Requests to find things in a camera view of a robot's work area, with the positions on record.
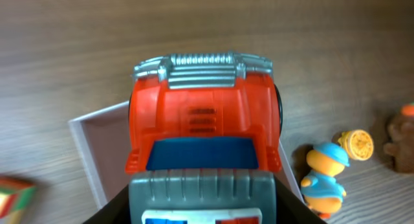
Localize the red toy truck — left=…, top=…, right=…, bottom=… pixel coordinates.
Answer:
left=125, top=52, right=283, bottom=223

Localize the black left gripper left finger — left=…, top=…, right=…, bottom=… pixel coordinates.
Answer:
left=83, top=186, right=130, bottom=224

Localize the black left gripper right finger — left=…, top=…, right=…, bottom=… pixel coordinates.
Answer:
left=275, top=178, right=327, bottom=224

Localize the brown plush capybara toy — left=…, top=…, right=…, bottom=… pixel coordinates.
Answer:
left=383, top=103, right=413, bottom=174

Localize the yellow round fan toy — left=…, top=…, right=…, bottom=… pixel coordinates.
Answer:
left=338, top=129, right=375, bottom=161

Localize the white box pink interior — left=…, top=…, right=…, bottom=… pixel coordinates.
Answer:
left=67, top=100, right=305, bottom=210

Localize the multicoloured puzzle cube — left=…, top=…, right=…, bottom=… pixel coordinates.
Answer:
left=1, top=176, right=36, bottom=224

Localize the orange duck toy blue hat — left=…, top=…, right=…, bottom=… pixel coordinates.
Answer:
left=300, top=142, right=349, bottom=219

